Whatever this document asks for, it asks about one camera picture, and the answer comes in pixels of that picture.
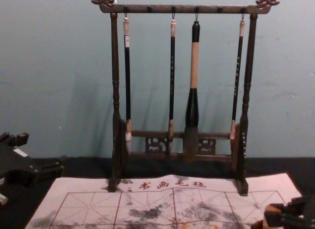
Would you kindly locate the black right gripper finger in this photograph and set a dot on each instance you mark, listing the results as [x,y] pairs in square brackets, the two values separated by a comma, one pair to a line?
[296,222]
[299,205]

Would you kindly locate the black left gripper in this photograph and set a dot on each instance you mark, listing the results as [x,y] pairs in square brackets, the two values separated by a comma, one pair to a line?
[17,162]

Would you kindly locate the brown and white brush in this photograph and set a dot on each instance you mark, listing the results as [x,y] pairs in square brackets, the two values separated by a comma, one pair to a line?
[272,215]

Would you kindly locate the black table cloth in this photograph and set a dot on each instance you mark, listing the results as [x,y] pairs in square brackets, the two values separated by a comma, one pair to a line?
[83,166]

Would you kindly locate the thin black brush white label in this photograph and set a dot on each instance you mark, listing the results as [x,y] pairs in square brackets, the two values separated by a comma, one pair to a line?
[127,74]

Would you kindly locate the white felt mat red grid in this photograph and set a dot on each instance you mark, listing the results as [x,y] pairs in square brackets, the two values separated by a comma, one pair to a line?
[147,202]

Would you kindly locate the thin black calligraphy brush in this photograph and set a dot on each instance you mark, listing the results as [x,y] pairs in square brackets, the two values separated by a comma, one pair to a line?
[237,74]
[172,74]

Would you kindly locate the large black and cream brush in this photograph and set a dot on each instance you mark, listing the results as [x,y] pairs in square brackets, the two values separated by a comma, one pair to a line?
[194,66]

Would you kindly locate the dark wooden brush rack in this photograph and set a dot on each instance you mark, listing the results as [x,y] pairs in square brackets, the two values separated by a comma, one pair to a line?
[180,9]

